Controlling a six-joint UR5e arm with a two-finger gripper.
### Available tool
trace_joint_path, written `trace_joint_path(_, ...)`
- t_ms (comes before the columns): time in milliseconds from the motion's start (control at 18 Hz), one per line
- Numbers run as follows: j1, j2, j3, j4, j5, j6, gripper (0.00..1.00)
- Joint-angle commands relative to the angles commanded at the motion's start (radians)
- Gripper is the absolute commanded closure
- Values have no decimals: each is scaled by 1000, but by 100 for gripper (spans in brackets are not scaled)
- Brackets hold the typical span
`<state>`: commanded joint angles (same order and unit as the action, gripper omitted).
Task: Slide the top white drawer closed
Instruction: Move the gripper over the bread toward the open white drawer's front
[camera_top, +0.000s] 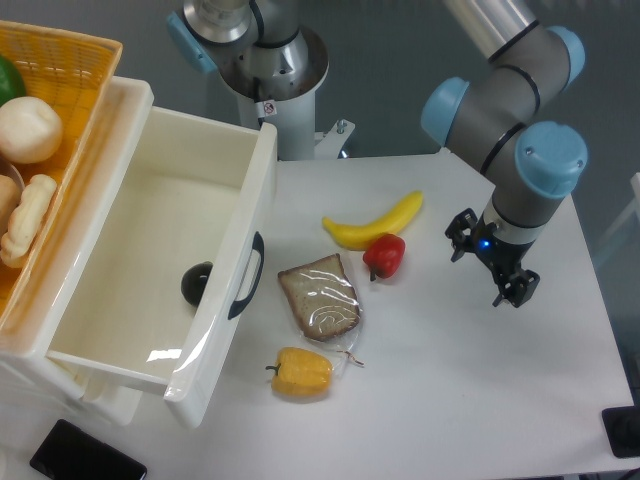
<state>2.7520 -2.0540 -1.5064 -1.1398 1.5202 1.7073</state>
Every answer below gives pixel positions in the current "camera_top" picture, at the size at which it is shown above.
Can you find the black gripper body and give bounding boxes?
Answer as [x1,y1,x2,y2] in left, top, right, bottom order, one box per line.
[471,219,526,280]

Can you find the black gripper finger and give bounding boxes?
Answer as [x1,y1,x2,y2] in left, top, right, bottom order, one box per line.
[445,208,477,262]
[492,269,540,307]

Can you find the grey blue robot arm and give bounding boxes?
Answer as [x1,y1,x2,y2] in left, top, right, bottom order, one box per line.
[421,1,588,308]

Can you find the white drawer cabinet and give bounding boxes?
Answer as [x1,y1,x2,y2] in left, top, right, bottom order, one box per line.
[1,77,154,413]

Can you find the yellow banana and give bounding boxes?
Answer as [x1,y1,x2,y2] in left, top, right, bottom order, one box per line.
[321,191,424,251]

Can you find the red bell pepper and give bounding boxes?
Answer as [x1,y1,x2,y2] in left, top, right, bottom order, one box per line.
[362,234,406,281]

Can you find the wrapped brown bread slice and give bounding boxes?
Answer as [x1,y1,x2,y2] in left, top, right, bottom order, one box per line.
[277,253,365,372]

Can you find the black device at edge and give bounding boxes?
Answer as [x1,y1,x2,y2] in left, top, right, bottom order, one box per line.
[601,406,639,458]

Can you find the yellow bell pepper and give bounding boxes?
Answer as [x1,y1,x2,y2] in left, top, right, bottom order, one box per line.
[265,347,333,397]

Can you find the black round fruit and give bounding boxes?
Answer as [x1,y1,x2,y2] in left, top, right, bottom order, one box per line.
[180,261,213,307]

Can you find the orange woven basket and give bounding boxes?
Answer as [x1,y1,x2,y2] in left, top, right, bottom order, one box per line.
[1,20,123,324]

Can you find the pale twisted bread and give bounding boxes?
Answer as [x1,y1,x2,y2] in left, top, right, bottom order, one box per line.
[1,174,57,269]

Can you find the white round bun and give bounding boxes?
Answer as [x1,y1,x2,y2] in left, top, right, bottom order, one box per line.
[1,96,63,164]

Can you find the tan bread roll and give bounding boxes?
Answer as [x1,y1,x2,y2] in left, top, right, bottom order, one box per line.
[0,175,21,235]

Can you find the black smartphone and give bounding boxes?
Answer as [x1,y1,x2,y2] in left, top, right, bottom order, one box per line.
[29,419,147,480]

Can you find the green fruit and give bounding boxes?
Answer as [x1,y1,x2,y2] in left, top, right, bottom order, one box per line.
[0,56,27,106]

